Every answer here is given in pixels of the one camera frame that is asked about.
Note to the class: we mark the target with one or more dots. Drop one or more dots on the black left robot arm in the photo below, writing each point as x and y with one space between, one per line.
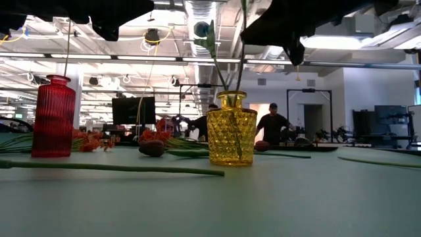
33 8

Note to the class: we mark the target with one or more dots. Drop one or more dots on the wall vent grille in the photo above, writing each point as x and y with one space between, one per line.
262 82
311 83

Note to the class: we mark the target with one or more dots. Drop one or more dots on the long overhead light bar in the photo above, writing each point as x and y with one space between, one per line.
148 58

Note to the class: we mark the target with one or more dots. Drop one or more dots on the silver slanted ceiling duct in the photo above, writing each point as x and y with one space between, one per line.
273 54

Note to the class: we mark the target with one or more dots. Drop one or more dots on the dark upright panel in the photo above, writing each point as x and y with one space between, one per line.
363 123

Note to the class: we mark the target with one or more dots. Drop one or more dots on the black ceiling device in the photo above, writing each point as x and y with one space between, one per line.
152 35

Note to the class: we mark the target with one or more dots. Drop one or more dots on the red ribbed glass vase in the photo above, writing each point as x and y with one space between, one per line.
54 125

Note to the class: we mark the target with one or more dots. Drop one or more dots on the yellow dimpled glass vase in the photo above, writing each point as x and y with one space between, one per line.
217 138

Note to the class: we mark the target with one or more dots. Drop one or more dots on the black computer monitor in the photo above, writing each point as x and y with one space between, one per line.
131 110

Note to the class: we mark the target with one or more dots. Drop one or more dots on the red background machine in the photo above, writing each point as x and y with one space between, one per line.
164 125

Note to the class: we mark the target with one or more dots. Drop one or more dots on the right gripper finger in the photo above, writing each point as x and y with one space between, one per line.
266 29

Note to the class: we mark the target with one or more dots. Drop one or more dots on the peach yellow artificial tulip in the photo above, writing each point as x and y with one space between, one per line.
98 167
378 162

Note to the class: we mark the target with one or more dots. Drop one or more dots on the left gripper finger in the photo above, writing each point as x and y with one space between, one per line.
139 6

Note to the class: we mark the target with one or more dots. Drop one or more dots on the silver round ceiling duct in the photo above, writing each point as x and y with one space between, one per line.
197 13

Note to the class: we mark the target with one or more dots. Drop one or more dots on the dark desk monitor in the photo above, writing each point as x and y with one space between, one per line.
391 115

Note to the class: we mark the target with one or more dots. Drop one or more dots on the black metal frame stand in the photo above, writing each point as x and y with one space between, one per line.
309 90

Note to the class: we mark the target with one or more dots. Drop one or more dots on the teal table mat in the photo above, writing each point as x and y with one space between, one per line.
197 207

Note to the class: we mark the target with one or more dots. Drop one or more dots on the person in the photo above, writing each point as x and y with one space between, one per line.
273 126
200 125

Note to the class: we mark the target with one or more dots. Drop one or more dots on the orange artificial flower bunch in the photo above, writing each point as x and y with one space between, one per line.
154 135
87 143

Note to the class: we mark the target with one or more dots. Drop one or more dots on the black metal table frame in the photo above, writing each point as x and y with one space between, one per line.
312 148

